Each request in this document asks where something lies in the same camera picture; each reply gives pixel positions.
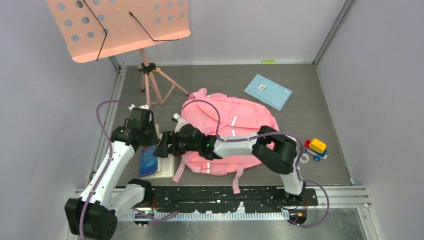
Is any pink music stand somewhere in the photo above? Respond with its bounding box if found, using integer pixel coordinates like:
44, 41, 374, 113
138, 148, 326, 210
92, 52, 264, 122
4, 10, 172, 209
46, 0, 191, 105

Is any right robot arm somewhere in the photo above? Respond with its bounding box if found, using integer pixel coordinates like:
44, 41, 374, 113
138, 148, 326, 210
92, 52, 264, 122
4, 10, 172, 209
153, 124, 310, 207

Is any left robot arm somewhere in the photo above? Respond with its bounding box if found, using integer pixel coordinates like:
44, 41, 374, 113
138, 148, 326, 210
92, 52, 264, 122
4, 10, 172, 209
64, 105, 159, 240

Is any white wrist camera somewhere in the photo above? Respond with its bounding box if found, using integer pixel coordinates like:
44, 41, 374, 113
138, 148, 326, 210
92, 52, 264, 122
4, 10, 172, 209
128, 104, 151, 112
171, 113, 188, 133

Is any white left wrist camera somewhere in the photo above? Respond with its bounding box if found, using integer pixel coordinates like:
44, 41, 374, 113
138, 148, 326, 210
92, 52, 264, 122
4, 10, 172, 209
128, 104, 151, 112

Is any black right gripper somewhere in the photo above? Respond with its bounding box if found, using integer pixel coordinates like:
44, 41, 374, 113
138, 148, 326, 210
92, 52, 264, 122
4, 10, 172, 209
153, 131, 200, 159

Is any light blue thin notebook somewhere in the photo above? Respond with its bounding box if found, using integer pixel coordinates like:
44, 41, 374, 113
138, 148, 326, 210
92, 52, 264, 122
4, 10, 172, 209
244, 74, 293, 111

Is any clear tape roll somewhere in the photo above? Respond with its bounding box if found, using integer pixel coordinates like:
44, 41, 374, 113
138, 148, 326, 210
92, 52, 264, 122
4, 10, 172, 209
299, 153, 310, 164

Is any pink student backpack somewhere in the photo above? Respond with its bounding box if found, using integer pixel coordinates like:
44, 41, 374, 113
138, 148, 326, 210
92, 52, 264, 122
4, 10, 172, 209
173, 88, 279, 194

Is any colourful toy train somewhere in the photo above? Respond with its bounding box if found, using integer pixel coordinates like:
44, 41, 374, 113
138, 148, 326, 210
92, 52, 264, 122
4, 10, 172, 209
304, 138, 328, 162

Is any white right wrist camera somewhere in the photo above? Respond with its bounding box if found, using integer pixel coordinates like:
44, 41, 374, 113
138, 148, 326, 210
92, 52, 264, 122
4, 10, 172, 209
171, 113, 188, 133

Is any blue orange paperback book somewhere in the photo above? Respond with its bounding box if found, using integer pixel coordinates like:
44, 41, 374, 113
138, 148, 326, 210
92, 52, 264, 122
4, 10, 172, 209
138, 145, 175, 179

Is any green tape strip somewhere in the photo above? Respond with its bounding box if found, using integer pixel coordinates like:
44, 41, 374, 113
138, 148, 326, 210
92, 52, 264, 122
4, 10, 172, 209
261, 60, 276, 65

